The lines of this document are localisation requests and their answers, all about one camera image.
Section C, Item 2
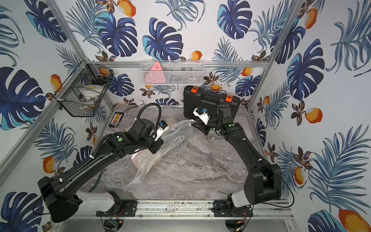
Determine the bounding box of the pink towel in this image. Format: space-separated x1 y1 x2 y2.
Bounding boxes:
131 149 151 171

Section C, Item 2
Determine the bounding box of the clear plastic vacuum bag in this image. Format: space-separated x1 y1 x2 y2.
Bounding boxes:
128 119 194 186

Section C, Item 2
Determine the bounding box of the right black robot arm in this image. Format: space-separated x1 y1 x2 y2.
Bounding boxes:
192 104 282 210

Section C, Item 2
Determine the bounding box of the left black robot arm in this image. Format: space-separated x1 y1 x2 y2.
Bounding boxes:
38 119 169 223

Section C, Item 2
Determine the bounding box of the small black battery box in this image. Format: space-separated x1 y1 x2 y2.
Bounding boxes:
108 112 124 128

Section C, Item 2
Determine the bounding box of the black plastic tool case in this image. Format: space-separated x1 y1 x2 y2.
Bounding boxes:
183 86 241 125

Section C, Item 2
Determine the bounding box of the pink triangular object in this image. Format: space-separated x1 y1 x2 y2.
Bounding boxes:
144 61 166 85

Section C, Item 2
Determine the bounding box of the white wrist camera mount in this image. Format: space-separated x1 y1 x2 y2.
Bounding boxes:
193 106 210 125
154 120 169 141

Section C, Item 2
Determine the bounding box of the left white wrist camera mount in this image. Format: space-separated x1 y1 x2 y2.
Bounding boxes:
154 120 169 141

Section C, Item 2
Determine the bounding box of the clear mesh wall tray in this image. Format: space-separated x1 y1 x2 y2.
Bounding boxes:
140 60 205 86

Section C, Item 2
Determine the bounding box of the black wire basket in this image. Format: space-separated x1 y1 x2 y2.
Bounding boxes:
53 60 114 118

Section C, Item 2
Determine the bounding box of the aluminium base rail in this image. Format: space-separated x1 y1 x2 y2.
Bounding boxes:
71 200 294 220

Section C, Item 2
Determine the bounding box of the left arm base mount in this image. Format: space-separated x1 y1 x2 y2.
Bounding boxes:
96 191 138 217

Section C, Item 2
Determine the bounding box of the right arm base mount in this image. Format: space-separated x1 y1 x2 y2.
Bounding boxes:
211 199 253 218

